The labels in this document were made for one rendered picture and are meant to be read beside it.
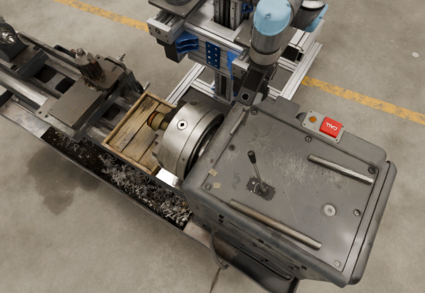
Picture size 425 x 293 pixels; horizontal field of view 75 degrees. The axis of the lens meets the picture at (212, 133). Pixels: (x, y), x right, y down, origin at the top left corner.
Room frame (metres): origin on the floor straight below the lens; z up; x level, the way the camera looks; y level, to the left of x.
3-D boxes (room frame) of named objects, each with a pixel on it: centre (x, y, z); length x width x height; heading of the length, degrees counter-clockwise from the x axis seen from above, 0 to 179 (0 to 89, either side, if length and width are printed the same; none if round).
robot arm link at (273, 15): (0.50, -0.14, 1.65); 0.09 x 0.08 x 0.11; 149
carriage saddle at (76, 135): (0.85, 0.66, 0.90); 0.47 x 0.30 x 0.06; 147
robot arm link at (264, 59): (0.50, -0.14, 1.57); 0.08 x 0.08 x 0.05
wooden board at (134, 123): (0.62, 0.31, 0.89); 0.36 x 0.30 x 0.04; 147
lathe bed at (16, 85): (0.82, 0.62, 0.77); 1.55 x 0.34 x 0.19; 57
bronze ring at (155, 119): (0.56, 0.22, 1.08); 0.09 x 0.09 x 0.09; 57
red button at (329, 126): (0.42, -0.41, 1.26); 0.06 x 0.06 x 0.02; 57
